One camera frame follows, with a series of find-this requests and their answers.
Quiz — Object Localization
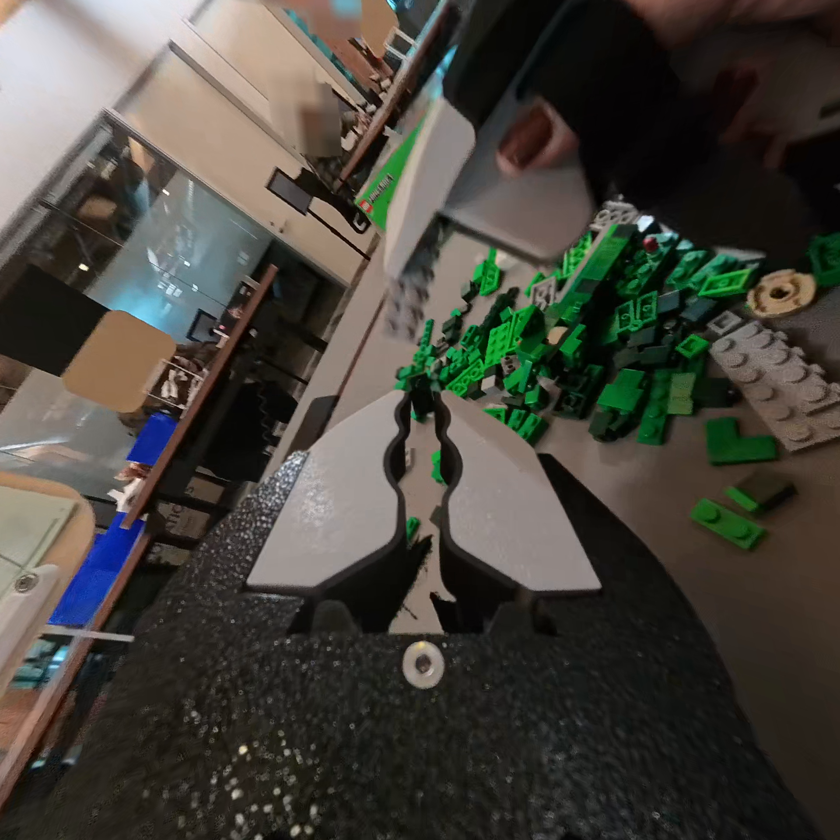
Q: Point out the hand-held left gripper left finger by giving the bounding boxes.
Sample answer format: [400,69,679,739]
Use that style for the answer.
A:
[245,389,432,634]

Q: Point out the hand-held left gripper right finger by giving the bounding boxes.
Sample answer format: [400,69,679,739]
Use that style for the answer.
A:
[430,391,603,632]

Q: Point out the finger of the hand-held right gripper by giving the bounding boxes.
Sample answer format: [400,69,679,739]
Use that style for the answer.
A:
[436,125,596,265]
[382,98,478,280]

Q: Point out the pile of green toy bricks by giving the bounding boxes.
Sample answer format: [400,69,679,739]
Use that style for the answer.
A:
[394,217,840,454]

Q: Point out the long grey studded plate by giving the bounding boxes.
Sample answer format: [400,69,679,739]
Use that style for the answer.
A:
[384,262,437,341]

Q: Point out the black desk panel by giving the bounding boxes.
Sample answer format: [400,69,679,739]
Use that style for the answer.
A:
[295,395,347,454]

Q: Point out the wooden-edged desk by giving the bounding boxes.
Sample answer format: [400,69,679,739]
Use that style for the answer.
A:
[338,0,454,191]
[0,262,280,775]

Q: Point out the grey desk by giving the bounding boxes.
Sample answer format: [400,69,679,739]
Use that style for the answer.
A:
[289,164,840,840]

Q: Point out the person's right hand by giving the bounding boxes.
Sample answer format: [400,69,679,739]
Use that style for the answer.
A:
[497,0,840,177]

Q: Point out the green toy set box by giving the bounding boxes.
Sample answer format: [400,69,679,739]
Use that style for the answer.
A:
[354,115,427,231]

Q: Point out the black sign stand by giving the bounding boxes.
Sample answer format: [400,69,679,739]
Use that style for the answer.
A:
[266,167,375,260]

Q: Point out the tan book stand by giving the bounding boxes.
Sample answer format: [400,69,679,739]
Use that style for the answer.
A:
[357,0,421,67]
[62,310,212,413]

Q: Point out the blue storage bin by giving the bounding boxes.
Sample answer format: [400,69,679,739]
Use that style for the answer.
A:
[128,413,178,463]
[49,512,142,627]

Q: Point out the green two-stud plate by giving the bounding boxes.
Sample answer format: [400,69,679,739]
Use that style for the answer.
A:
[689,497,767,551]

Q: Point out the green L-shaped plate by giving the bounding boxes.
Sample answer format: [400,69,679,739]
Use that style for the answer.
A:
[705,416,780,468]

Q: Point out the glass partition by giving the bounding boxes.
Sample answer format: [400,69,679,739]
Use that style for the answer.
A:
[0,112,349,460]

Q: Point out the tan round piece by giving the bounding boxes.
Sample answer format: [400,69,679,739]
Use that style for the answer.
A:
[747,270,818,321]

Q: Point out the white strip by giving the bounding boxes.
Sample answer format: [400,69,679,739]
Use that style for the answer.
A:
[41,623,135,645]

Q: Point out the large grey studded plate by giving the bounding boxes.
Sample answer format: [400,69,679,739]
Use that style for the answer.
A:
[709,320,840,454]

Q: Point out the black wall screen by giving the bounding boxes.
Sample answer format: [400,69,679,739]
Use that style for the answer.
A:
[0,266,109,375]

